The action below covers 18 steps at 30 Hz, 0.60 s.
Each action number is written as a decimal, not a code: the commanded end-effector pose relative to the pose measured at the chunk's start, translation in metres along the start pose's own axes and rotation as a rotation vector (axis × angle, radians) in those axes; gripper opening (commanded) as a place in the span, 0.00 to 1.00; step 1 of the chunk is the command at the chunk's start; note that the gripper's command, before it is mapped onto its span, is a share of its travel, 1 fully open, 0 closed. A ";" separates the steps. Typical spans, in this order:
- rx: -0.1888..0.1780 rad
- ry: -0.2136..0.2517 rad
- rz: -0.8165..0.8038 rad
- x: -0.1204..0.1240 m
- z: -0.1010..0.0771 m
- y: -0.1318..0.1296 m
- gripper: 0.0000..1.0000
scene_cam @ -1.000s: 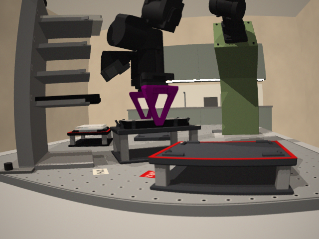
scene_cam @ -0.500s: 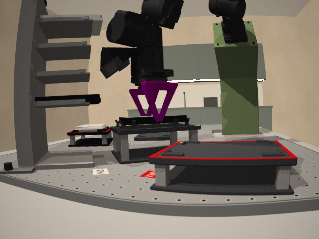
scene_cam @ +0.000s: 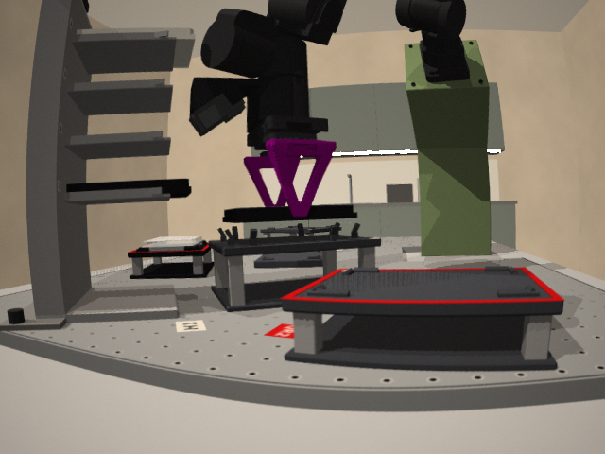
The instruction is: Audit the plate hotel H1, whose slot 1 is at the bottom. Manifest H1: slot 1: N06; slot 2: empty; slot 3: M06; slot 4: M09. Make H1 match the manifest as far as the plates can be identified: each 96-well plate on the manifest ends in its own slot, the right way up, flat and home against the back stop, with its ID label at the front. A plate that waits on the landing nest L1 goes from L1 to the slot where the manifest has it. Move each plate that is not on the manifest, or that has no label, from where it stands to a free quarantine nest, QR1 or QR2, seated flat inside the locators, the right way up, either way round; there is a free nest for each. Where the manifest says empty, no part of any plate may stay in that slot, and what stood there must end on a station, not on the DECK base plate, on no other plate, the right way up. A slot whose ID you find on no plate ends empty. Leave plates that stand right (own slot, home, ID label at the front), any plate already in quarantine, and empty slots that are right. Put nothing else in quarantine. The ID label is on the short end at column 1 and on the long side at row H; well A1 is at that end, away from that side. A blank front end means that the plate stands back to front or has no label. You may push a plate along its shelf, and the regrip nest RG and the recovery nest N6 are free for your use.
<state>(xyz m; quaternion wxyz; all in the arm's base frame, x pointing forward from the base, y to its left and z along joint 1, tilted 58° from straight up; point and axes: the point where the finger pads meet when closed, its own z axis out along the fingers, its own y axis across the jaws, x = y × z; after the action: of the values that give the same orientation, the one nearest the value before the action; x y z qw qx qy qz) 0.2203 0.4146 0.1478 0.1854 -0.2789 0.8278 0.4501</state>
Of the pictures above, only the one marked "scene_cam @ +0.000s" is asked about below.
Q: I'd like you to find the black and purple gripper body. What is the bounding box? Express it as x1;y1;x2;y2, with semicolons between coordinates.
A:
247;76;328;150

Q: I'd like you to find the white well plate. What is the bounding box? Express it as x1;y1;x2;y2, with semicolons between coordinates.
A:
141;236;203;251

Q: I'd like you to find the black cylinder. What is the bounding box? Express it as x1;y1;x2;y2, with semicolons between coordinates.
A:
8;308;25;324

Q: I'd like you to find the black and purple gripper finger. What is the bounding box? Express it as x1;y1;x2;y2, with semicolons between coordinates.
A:
266;139;337;218
244;156;301;207

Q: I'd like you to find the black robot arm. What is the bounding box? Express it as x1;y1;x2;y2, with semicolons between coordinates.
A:
189;0;470;137

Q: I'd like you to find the grey shelf rack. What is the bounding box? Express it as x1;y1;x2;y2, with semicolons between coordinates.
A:
26;0;179;323

